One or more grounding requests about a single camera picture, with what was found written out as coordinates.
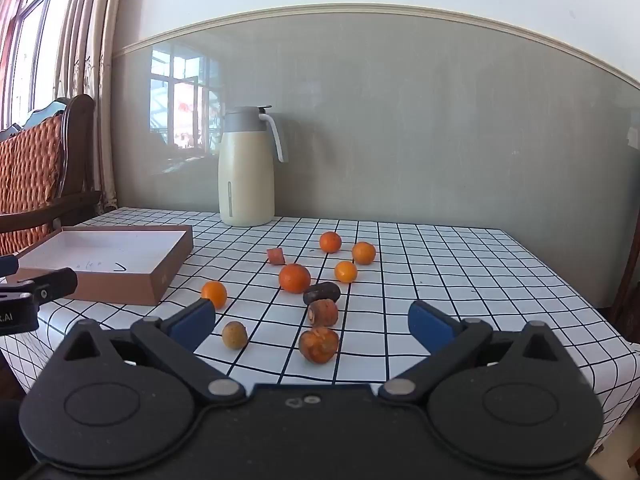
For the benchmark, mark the small tangerine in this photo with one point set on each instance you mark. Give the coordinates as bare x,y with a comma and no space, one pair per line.
330,242
363,253
214,294
346,271

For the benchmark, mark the cream thermos jug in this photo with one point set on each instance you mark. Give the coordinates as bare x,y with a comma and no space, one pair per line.
245,175

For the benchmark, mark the beige curtain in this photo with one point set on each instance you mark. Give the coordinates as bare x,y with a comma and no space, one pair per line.
90,35

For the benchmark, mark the large orange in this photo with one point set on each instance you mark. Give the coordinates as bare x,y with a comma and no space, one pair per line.
294,278

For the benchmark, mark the white tray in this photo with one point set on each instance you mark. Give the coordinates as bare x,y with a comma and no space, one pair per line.
100,255

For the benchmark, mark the red framed window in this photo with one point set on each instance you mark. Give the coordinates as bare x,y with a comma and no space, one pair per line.
30,35

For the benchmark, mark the dark wooden furniture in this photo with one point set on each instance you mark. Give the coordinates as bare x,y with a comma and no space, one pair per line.
627,270

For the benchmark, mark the small brown round fruit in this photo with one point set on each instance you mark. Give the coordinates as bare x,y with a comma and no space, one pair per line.
234,335

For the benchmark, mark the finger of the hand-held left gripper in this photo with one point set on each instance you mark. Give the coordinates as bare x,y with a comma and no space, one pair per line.
52,284
7,264

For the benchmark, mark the wooden sofa with orange cushions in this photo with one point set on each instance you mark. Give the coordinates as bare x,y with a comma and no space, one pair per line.
35,170

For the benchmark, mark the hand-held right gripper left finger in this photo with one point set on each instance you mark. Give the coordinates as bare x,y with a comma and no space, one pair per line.
196,324

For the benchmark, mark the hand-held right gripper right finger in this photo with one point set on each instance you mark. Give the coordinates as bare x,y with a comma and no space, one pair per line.
429,325

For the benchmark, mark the white checked tablecloth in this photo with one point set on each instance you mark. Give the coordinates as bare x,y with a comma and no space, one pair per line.
450,270

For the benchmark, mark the dark purple fruit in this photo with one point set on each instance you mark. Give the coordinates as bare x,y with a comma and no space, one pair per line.
321,292

